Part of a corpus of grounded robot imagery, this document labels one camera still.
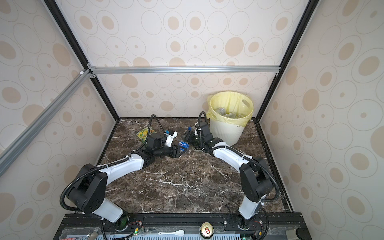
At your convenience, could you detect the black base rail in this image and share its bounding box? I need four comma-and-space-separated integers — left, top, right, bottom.
54, 213, 312, 240

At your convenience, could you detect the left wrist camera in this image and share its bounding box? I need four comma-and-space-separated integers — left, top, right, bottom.
166, 130, 178, 147

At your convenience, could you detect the drink can top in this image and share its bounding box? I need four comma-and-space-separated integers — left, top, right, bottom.
200, 222, 214, 239

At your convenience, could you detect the diagonal aluminium rail left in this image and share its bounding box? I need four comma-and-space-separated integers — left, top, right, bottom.
1, 70, 91, 175

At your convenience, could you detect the white plastic spoon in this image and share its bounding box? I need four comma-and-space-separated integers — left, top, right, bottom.
158, 230, 185, 237

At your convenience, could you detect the horizontal aluminium rail back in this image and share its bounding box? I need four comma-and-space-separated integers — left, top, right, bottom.
90, 66, 281, 75

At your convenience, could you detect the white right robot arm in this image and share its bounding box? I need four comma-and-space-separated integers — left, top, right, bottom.
183, 111, 280, 224

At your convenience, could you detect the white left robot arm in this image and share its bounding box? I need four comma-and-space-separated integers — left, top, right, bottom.
60, 128, 182, 229

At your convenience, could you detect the yellow plastic bin liner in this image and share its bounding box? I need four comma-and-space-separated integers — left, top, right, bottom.
207, 91, 254, 127

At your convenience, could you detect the green Fox's candy bag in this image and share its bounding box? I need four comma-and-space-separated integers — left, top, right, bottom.
136, 127, 156, 143

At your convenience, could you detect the clear crushed bottle blue label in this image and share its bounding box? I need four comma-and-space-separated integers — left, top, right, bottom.
178, 141, 190, 152

